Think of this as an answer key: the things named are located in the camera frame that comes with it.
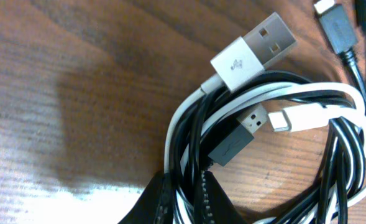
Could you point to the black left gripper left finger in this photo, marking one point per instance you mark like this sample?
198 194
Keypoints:
155 205

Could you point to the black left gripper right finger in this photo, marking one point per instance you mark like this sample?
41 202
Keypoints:
214 206

